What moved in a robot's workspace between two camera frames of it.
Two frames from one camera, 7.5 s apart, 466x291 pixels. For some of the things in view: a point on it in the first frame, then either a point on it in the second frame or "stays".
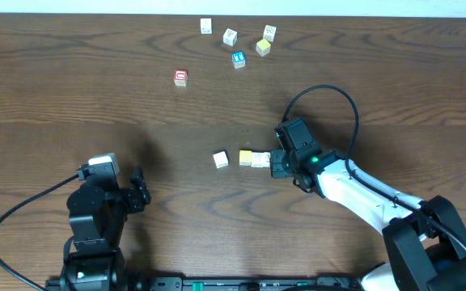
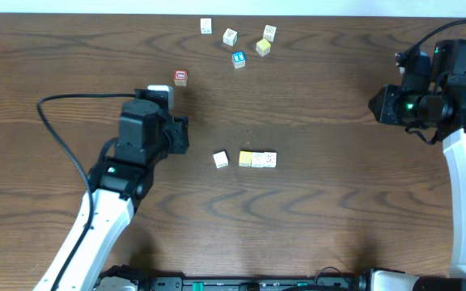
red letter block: [180, 78] stays
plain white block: [220, 159] stays
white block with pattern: [257, 159] stays
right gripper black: [277, 170] to [389, 95]
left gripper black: [134, 192] to [179, 135]
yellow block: [245, 158] stays
